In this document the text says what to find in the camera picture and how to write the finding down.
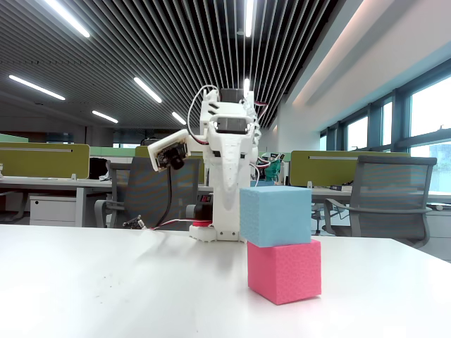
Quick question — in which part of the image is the black bag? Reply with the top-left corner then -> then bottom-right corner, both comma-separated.
89,156 -> 109,181

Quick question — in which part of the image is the black camera cable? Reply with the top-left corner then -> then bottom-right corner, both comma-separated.
154,167 -> 174,230

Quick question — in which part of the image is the gray mesh office chair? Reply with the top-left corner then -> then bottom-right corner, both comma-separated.
322,154 -> 438,248
94,156 -> 206,230

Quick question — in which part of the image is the white drawer cabinet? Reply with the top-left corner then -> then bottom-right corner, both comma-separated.
28,194 -> 78,227

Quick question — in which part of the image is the white office desk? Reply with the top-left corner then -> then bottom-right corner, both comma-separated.
197,179 -> 451,212
0,175 -> 114,228

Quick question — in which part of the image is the gray swivel chair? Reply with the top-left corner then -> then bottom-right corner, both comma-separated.
311,202 -> 327,236

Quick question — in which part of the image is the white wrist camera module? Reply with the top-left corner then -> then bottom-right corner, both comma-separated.
147,128 -> 192,173

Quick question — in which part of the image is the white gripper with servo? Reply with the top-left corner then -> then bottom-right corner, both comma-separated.
206,112 -> 262,185

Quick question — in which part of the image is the dark window frame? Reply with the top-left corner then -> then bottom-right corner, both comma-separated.
319,65 -> 451,160

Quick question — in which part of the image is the blue foam cube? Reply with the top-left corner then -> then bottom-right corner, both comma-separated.
239,185 -> 314,249

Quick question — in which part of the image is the small black circuit board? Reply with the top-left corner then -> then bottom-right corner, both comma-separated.
122,214 -> 146,230

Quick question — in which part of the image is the red white servo wire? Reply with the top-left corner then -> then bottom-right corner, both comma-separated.
142,218 -> 213,232

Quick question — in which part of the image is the red foam cube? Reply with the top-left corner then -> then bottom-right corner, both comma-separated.
246,239 -> 323,306

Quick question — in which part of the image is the olive desk partition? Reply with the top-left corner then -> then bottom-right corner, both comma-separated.
0,142 -> 91,181
290,150 -> 412,188
135,146 -> 207,184

